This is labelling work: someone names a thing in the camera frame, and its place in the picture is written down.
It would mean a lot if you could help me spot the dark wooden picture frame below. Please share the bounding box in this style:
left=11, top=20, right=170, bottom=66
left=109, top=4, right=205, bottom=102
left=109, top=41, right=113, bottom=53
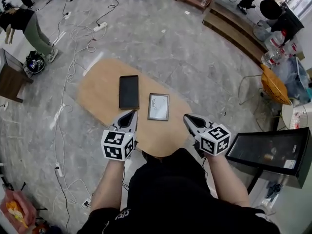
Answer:
left=147, top=93, right=170, bottom=121

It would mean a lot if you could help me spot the person's right forearm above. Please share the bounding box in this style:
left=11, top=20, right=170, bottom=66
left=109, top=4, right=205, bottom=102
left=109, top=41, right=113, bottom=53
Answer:
left=205, top=153, right=251, bottom=207

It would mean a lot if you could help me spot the white round table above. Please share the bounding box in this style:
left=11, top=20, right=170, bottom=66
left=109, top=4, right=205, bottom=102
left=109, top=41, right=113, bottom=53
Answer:
left=281, top=103, right=312, bottom=131

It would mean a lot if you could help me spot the black round stool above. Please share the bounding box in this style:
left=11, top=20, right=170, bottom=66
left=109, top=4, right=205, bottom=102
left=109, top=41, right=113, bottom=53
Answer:
left=259, top=0, right=284, bottom=21

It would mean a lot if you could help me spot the black glass display case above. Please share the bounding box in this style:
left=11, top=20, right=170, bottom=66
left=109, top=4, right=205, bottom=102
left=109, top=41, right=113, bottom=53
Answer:
left=224, top=127, right=312, bottom=189

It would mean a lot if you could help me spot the large clear water bottle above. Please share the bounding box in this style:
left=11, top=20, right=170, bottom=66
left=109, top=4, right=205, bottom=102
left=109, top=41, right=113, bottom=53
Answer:
left=264, top=29, right=288, bottom=50
left=261, top=47, right=284, bottom=68
left=283, top=41, right=298, bottom=58

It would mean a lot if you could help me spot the person's left forearm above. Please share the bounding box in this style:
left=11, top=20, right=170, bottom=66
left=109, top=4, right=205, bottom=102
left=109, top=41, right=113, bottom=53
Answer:
left=89, top=157, right=127, bottom=208

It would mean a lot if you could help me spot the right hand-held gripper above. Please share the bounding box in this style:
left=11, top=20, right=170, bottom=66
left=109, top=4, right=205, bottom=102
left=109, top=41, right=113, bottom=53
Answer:
left=183, top=113, right=232, bottom=157

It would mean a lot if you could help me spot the clear plastic bag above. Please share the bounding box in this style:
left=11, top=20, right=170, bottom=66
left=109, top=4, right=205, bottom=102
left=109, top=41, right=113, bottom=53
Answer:
left=272, top=55, right=312, bottom=105

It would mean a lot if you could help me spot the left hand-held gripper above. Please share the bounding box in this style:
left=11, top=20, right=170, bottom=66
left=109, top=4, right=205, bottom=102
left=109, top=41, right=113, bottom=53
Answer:
left=100, top=109, right=139, bottom=162

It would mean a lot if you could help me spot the black bin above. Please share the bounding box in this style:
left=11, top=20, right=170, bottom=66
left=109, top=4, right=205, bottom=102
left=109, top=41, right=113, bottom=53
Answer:
left=270, top=6, right=305, bottom=40

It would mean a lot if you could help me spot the orange wicker chair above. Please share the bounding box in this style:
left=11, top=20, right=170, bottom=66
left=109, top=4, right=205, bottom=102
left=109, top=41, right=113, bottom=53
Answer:
left=237, top=64, right=292, bottom=106

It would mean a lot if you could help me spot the long wooden bench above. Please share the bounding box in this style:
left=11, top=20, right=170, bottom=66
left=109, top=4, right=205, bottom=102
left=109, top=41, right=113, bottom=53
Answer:
left=202, top=0, right=268, bottom=67

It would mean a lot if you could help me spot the black cable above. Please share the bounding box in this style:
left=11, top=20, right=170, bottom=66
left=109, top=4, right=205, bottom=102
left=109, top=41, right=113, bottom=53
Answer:
left=95, top=0, right=122, bottom=27

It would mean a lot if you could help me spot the dark wooden cabinet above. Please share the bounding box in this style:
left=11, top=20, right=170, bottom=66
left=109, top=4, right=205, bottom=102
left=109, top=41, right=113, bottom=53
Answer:
left=0, top=47, right=34, bottom=104

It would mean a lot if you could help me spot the person's black shirt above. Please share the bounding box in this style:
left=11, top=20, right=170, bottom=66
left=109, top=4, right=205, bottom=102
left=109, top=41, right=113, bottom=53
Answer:
left=77, top=147, right=281, bottom=234

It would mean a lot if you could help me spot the long white cable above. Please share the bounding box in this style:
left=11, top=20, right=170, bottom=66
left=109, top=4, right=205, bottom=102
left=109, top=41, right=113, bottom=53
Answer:
left=50, top=20, right=108, bottom=204

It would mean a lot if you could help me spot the pink plastic bag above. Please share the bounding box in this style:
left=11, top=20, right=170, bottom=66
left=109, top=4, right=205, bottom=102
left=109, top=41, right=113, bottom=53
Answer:
left=0, top=188, right=38, bottom=234

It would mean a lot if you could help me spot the black rectangular tray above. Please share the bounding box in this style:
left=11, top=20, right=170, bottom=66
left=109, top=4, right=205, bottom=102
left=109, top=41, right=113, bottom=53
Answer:
left=118, top=75, right=140, bottom=111

